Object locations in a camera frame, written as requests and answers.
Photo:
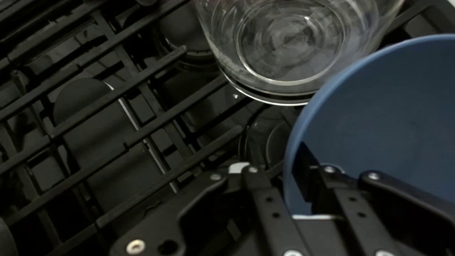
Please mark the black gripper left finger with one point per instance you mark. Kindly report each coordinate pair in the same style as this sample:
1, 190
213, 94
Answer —
271, 213

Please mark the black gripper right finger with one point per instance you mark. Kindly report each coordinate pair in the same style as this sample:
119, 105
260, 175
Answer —
407, 203

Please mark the purple blue plastic bowl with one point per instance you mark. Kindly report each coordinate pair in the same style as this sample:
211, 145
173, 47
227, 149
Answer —
389, 108

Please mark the clear glass bowl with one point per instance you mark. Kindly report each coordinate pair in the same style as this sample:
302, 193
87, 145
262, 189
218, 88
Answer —
289, 47

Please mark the black dish rack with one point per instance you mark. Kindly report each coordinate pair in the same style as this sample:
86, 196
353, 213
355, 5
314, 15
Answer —
109, 122

